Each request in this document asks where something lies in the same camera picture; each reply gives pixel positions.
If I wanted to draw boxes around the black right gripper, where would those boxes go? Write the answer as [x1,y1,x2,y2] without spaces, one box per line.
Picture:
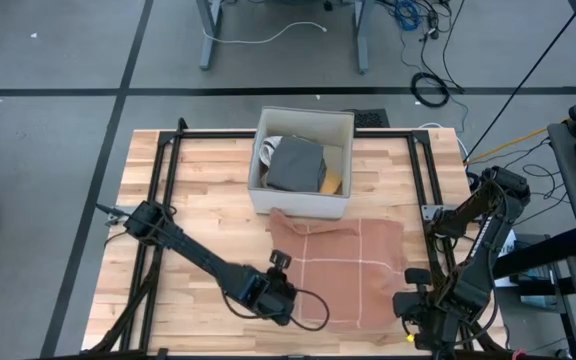
[392,267,469,352]

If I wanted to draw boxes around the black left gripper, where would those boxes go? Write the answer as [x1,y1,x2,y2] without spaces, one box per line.
[255,249,299,327]

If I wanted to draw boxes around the beige fabric storage box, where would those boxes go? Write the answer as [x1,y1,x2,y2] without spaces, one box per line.
[247,105,356,220]

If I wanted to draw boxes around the salmon pink towel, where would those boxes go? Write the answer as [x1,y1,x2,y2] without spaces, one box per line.
[266,208,410,332]

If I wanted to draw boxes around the yellow towel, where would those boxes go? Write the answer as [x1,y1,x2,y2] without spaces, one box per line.
[319,167,344,196]

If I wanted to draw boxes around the grey waffle towel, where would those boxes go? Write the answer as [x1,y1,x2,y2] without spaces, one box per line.
[265,135,329,194]

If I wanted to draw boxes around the white plaid towel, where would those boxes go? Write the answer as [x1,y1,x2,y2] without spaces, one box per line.
[259,134,285,170]

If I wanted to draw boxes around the grey metal mounting plate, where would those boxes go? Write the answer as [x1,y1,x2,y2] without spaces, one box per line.
[421,203,457,221]
[106,205,132,226]

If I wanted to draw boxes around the white printed paper sheet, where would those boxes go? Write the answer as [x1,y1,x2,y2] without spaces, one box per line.
[501,229,518,261]

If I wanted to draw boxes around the black metal beam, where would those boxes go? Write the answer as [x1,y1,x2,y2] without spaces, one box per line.
[487,227,576,281]

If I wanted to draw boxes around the black floor grille mat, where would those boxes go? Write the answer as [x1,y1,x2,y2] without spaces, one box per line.
[342,108,391,129]

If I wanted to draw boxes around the grey desk leg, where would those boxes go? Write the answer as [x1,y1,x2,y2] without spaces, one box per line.
[352,0,375,75]
[196,0,224,71]

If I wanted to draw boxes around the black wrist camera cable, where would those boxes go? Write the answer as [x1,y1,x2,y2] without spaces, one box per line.
[220,287,331,333]

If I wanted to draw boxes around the black metal table frame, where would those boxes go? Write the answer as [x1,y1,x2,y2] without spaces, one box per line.
[81,117,512,360]

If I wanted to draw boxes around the thin white cable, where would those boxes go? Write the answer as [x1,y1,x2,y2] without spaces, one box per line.
[417,122,470,161]

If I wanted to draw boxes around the thin black cable tangle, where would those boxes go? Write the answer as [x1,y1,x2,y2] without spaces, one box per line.
[467,137,572,231]

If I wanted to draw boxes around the yellow cable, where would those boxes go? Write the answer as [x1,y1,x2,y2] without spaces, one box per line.
[465,102,576,166]

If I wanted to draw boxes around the coiled black cable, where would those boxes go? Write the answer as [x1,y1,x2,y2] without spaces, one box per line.
[410,72,452,108]

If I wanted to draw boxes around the white floor cable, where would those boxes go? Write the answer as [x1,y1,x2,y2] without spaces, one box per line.
[202,20,328,45]

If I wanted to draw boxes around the taut black cable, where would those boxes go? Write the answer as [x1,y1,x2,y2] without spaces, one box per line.
[465,0,576,164]

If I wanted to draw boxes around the black floor cable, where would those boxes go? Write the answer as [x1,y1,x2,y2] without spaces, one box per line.
[417,0,467,94]

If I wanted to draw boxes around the blue cable bundle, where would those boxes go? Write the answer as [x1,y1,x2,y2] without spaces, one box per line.
[392,0,422,31]

